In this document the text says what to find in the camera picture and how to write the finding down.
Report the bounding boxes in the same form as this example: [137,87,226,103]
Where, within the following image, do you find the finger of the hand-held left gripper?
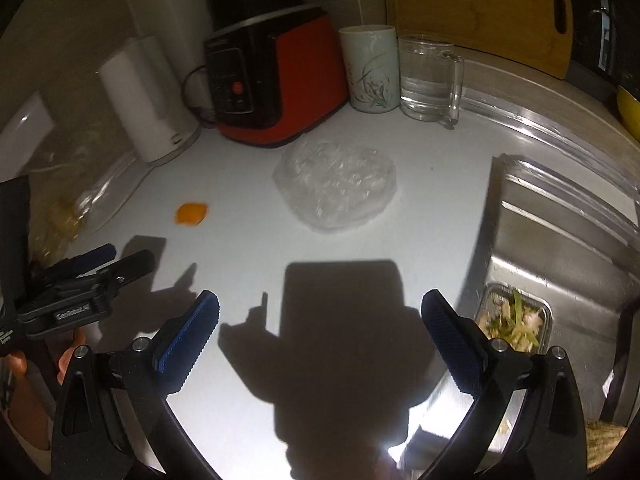
[35,243,117,282]
[30,249,156,307]

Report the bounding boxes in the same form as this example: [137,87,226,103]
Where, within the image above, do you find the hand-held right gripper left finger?
[50,289,222,480]

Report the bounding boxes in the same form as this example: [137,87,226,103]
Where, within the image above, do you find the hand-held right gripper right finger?
[421,289,588,480]

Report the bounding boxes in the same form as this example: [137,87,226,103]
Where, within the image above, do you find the person's left hand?
[0,327,87,451]

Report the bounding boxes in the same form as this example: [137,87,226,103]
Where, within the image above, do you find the vegetable scraps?
[477,291,547,352]

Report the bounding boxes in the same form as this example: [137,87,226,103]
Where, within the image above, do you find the clear bag with golden contents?
[0,125,137,272]

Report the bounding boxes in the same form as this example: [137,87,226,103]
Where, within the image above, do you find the orange peel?
[173,201,209,227]

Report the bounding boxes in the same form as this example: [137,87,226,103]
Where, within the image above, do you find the glass container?
[472,283,555,357]

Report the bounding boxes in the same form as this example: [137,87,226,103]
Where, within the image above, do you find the steel sink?
[464,153,640,427]

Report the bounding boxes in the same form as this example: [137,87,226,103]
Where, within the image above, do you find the white electric kettle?
[96,36,202,164]

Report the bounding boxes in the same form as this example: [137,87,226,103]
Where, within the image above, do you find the clear crumpled plastic wrap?
[272,139,400,234]

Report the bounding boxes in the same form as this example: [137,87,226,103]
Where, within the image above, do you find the red and black blender base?
[203,0,350,150]

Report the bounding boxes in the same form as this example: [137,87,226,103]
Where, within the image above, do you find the glass mug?
[397,34,466,129]

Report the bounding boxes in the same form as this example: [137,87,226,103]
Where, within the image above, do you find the white ceramic cup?
[338,24,401,114]

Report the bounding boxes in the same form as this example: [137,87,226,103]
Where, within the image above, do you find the yellow bowl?
[615,84,640,144]

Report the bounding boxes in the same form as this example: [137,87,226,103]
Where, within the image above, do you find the wooden cutting board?
[383,0,574,81]

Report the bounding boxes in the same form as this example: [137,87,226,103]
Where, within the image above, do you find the black power cable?
[180,64,219,127]

